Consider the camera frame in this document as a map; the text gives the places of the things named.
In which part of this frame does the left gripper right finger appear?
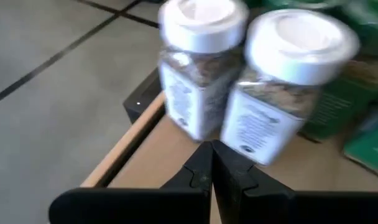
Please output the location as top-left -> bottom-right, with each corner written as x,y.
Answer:
212,139 -> 378,224

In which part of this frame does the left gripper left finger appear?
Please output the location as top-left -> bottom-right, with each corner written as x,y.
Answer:
48,141 -> 213,224

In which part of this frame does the white-lid bagel seasoning jar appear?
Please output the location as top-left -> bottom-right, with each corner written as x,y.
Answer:
219,8 -> 361,166
157,0 -> 249,141

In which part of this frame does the wooden shelf with black frame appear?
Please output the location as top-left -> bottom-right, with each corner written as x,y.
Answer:
80,93 -> 378,224

